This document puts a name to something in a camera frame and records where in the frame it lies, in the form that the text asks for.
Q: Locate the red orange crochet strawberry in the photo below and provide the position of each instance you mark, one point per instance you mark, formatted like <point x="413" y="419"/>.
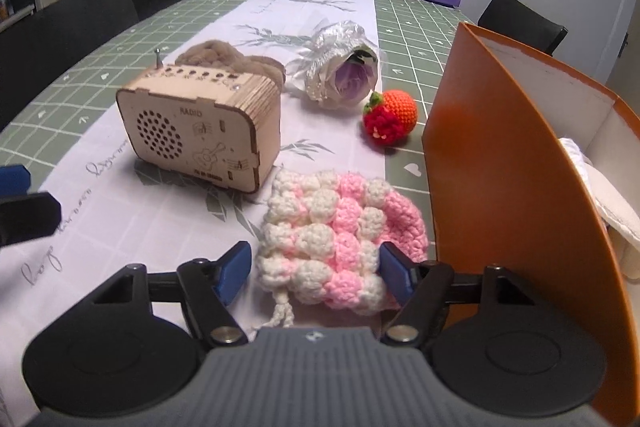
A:
<point x="392" y="117"/>

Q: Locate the brown knitted item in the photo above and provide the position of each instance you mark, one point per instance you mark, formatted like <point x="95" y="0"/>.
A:
<point x="225" y="54"/>

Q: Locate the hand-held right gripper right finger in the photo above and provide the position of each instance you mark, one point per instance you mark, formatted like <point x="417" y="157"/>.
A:
<point x="395" y="279"/>

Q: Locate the orange cardboard box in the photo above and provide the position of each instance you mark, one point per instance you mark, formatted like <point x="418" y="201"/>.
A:
<point x="500" y="157"/>

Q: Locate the pink white crochet pouch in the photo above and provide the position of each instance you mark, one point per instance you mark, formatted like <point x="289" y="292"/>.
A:
<point x="325" y="237"/>

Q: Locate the white padded cloth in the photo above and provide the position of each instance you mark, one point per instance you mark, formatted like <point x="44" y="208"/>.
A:
<point x="620" y="217"/>

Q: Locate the white knitted cloth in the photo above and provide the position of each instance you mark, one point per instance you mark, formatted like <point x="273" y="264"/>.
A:
<point x="577" y="152"/>

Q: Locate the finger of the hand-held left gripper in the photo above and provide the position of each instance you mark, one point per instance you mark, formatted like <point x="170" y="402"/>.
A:
<point x="14" y="181"/>
<point x="27" y="217"/>

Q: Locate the wrapped purple rose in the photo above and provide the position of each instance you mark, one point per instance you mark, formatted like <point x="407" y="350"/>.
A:
<point x="345" y="72"/>

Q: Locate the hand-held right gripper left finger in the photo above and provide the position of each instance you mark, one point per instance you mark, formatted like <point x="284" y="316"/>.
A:
<point x="232" y="272"/>

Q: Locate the wooden radio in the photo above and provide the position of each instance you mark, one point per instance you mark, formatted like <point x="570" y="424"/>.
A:
<point x="200" y="132"/>

